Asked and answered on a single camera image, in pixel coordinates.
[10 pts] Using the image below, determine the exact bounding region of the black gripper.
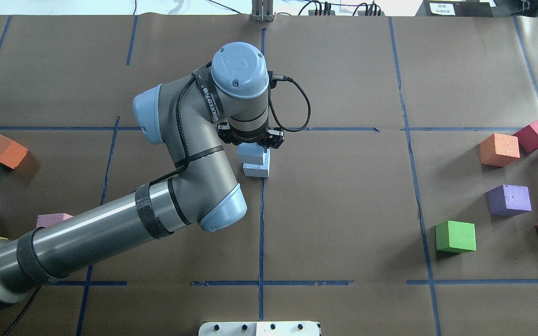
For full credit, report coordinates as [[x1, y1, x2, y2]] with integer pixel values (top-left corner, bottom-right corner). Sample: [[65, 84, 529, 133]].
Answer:
[[216, 122, 285, 149]]

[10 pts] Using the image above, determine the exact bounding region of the light blue foam block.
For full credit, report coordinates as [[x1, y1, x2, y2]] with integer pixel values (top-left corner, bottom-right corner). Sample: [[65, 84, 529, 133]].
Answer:
[[243, 149, 271, 178]]

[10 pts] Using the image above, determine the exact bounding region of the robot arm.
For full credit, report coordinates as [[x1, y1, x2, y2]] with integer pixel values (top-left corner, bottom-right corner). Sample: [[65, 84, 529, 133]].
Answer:
[[0, 41, 284, 310]]

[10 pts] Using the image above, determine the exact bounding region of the black electronics module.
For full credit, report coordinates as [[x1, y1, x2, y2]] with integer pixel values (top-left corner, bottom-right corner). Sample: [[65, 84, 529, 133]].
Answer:
[[298, 0, 335, 16], [353, 1, 383, 16]]

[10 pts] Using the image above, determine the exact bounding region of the green foam block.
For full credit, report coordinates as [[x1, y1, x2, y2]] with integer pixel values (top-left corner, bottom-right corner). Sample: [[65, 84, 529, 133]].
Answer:
[[435, 220, 477, 254]]

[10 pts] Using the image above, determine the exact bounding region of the black box with label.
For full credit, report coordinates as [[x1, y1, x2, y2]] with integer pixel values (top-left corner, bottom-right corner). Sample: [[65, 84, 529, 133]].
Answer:
[[415, 0, 493, 17]]

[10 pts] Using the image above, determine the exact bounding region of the orange textured foam block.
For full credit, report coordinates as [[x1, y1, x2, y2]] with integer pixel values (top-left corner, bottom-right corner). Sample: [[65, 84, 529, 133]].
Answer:
[[479, 133, 521, 168]]

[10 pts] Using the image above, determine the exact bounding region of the purple foam block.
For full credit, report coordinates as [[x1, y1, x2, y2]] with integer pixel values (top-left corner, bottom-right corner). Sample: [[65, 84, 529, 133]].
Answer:
[[486, 184, 532, 217]]

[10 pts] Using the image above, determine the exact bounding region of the pink foam block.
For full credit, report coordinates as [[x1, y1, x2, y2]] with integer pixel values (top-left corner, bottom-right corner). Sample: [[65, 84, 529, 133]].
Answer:
[[35, 213, 73, 228]]

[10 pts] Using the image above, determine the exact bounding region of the red dented foam block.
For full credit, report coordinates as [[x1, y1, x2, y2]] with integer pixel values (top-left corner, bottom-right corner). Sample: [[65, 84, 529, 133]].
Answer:
[[513, 119, 538, 154]]

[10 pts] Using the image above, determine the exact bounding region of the orange foam block left side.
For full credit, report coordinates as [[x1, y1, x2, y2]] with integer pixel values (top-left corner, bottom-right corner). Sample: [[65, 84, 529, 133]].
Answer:
[[0, 134, 28, 169]]

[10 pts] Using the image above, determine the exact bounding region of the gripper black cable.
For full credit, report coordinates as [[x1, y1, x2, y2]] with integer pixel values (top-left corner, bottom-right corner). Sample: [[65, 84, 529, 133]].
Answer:
[[267, 71, 311, 133]]

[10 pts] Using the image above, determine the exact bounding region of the aluminium frame post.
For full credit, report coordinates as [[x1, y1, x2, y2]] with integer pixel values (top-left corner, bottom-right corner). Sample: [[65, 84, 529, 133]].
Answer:
[[250, 0, 275, 22]]

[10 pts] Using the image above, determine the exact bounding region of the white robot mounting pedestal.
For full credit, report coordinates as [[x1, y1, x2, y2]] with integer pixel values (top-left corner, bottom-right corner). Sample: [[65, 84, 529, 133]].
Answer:
[[198, 321, 322, 336]]

